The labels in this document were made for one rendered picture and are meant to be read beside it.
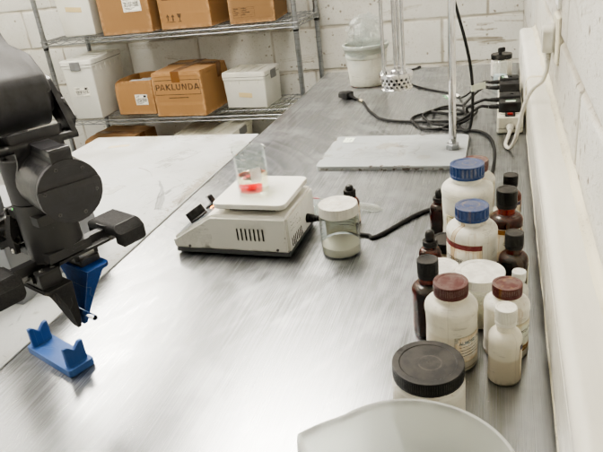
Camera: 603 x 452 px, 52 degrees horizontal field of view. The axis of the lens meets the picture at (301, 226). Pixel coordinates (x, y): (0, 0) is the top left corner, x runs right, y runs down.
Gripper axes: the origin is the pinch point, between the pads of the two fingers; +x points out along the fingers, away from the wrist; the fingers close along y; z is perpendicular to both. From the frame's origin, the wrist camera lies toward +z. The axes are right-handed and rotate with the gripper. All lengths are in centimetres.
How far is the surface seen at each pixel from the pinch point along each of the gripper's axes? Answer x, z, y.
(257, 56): 26, 184, -227
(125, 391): 11.1, -4.9, -0.3
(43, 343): 10.2, 11.3, 0.1
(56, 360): 10.2, 6.2, 1.3
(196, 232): 7.4, 12.3, -27.9
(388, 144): 11, 11, -83
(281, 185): 2.5, 4.0, -39.8
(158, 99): 38, 207, -173
